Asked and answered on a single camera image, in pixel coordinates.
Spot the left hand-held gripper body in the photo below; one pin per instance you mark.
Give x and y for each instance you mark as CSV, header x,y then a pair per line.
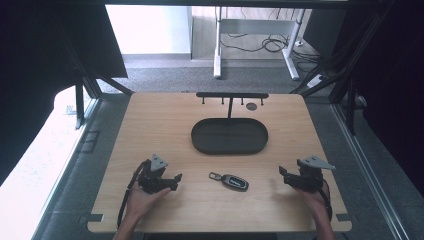
x,y
150,178

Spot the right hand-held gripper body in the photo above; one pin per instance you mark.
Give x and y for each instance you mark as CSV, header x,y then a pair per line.
x,y
310,176

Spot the person's left hand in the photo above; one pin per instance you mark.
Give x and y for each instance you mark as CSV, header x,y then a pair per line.
x,y
141,201

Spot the person's right hand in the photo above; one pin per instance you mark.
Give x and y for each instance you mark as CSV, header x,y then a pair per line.
x,y
313,201

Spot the black car key fob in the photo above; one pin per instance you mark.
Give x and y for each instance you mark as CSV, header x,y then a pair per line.
x,y
235,182

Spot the black key rack with tray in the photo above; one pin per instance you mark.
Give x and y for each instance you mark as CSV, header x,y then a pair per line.
x,y
230,136

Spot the round grey table grommet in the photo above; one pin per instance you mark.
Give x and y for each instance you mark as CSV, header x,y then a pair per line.
x,y
251,106

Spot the white power strip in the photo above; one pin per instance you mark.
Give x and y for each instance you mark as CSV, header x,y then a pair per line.
x,y
316,81

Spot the dark curtain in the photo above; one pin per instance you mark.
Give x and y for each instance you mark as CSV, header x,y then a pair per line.
x,y
33,66
393,83

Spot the aluminium rail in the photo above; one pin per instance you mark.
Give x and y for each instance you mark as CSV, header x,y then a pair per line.
x,y
370,173

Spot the black metal frame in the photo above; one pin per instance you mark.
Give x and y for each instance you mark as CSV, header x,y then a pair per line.
x,y
346,73
87,83

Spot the white desk frame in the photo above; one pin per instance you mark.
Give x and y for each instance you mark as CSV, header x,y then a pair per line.
x,y
218,50

